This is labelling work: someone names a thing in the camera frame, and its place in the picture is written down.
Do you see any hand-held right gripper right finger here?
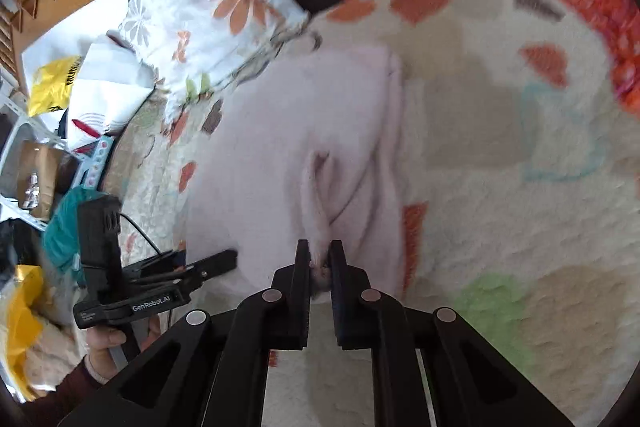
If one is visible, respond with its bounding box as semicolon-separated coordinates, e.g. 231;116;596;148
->
327;240;576;427

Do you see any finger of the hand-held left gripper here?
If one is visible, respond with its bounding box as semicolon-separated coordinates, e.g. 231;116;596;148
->
125;249;239;293

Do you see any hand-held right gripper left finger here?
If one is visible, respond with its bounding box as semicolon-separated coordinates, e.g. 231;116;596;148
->
57;239;312;427

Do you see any pale pink garment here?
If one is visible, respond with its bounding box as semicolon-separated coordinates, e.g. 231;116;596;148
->
182;44;408;303

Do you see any person's left forearm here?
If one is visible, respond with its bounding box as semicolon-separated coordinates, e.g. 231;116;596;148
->
20;354;121;418

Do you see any person's left hand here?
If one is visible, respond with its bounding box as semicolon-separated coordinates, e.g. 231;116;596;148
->
86;314;162;383

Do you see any teal cloth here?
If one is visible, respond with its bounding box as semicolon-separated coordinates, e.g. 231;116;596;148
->
42;186;108;283

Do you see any dotted colourful box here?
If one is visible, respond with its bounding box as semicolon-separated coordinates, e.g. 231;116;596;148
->
82;134;118;188

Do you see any cardboard box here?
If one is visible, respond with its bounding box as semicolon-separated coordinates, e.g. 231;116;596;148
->
17;142;81;220

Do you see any yellow cloth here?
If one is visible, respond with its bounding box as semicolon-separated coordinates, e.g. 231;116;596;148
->
0;264;46;400

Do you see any beige fluffy cloth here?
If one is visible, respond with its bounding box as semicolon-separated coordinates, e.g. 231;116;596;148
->
25;322;91;388

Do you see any yellow plastic bag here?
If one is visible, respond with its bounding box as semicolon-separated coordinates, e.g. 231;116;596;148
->
27;56;83;118

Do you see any white plastic bag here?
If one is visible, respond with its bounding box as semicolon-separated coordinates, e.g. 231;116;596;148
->
65;34;156;152

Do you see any quilted heart print blanket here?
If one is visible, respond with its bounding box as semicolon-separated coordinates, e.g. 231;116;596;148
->
102;0;640;427

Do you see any white floral pillow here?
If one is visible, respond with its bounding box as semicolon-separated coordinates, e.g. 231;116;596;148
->
119;0;311;118

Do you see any black cable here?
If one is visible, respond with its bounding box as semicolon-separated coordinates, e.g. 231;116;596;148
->
119;213;173;328

